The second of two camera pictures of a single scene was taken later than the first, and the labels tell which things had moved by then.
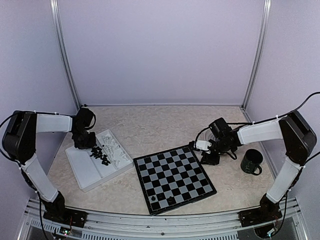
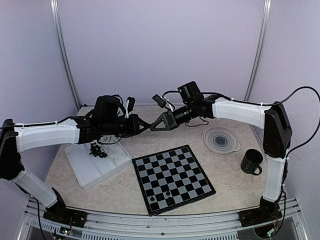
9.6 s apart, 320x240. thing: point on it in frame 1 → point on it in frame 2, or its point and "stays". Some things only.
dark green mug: [251, 161] stays
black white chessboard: [172, 178] stays
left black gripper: [92, 142] → [135, 120]
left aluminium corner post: [56, 20] stays
